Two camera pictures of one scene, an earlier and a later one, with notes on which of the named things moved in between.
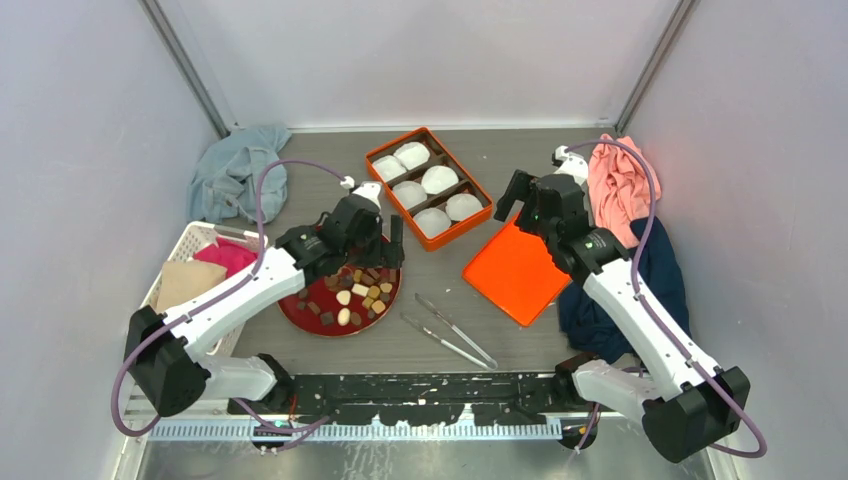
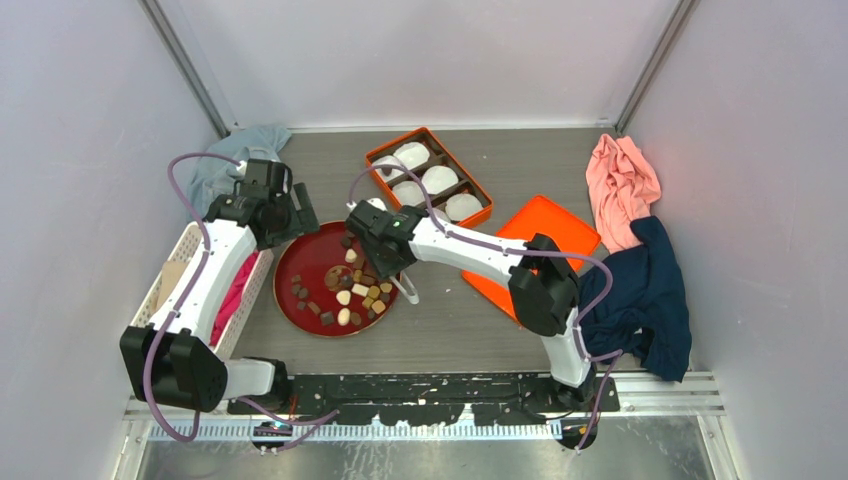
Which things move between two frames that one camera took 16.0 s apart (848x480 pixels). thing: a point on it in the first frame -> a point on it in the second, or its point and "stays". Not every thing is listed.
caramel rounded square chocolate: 378,306 stays
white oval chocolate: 344,316 stays
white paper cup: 389,167 stays
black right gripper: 518,190 -> 382,269
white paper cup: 438,178 stays
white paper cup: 461,205 stays
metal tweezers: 454,349 -> 414,299
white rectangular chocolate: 360,289 stays
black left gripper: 394,249 -> 304,217
